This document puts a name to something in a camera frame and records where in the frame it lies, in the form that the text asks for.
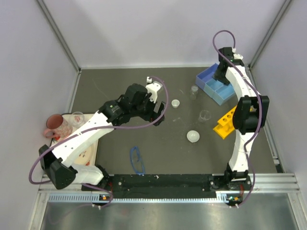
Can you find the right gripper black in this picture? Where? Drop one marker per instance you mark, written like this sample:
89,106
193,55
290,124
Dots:
224,80

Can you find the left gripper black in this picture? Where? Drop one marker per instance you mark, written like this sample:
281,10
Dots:
152,116

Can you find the three-compartment blue organizer box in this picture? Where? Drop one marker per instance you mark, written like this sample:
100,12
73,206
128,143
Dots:
215,89

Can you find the small white plastic cup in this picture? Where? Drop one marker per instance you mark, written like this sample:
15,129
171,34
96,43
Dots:
175,103

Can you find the small clear glass beaker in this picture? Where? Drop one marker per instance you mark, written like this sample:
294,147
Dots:
204,116

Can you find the blue safety glasses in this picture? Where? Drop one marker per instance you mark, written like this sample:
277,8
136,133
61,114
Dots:
136,161

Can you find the yellow test tube rack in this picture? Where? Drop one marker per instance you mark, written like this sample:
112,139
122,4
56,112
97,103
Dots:
225,125

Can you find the white round dish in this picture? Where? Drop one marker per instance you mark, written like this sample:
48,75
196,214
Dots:
193,136

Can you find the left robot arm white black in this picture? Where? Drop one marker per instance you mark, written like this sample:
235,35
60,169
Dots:
59,163

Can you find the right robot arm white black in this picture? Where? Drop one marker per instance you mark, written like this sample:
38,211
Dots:
248,118

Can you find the bent clear glass tube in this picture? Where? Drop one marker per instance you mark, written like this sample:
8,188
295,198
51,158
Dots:
180,124

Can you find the clear drinking glass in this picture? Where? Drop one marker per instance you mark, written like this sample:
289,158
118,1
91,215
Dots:
77,119

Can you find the pink ceramic plate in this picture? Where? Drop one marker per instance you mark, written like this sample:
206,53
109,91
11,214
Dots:
88,156

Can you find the pink patterned mug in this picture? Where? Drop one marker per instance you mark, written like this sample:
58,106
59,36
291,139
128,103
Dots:
57,127

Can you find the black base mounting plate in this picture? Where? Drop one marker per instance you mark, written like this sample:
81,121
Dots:
159,186

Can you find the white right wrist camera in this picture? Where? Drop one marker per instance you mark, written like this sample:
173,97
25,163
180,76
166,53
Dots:
237,59

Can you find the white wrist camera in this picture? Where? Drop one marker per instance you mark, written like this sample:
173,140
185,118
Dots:
237,59
153,87

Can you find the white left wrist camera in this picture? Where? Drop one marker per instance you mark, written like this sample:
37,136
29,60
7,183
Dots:
153,87

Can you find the grey slotted cable duct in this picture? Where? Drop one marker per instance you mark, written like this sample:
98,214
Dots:
100,198

